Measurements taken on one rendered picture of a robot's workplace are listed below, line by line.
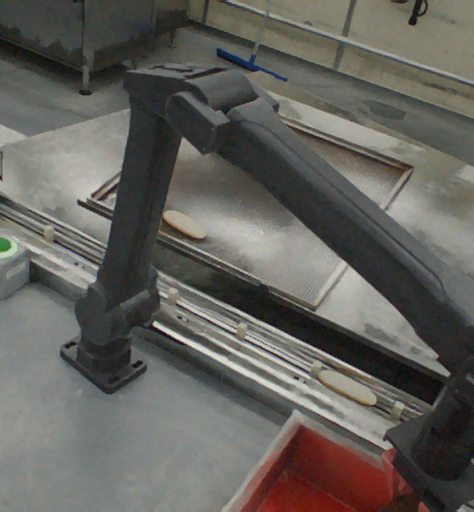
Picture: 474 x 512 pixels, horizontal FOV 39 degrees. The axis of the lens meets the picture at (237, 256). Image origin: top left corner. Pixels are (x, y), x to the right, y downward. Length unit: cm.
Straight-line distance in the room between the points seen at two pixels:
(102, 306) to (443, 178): 87
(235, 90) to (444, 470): 44
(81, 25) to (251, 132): 321
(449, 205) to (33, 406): 91
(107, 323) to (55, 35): 316
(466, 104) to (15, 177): 365
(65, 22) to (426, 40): 228
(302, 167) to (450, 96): 412
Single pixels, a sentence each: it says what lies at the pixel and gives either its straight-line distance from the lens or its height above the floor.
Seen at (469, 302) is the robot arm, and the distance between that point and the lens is 64.
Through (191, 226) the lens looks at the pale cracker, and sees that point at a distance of 127.
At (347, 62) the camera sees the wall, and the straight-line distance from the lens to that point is 492.
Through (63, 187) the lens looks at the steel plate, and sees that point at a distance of 152.
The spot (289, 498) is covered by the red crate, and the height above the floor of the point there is 82.
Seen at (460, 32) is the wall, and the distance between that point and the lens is 467.
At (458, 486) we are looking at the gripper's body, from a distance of 75.
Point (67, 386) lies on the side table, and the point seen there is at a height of 82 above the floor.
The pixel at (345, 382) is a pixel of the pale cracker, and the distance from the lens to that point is 110.
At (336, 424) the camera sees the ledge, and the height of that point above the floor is 86.
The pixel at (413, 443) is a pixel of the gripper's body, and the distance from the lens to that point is 76.
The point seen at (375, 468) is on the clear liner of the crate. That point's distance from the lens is 92.
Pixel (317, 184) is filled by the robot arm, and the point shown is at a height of 130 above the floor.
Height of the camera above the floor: 160
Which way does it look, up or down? 35 degrees down
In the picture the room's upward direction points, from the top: 12 degrees clockwise
